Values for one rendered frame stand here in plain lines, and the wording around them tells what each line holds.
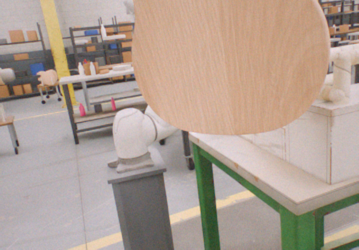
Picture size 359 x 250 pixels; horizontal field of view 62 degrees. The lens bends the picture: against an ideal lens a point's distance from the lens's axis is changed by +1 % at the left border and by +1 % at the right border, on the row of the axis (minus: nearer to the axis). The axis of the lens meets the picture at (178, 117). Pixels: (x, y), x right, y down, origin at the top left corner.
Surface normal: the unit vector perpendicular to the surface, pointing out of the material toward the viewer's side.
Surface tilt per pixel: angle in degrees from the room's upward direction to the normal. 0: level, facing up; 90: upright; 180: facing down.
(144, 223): 90
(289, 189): 0
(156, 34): 94
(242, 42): 94
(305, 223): 90
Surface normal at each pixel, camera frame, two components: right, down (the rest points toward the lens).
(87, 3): 0.36, 0.21
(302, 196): -0.12, -0.96
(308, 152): -0.94, 0.19
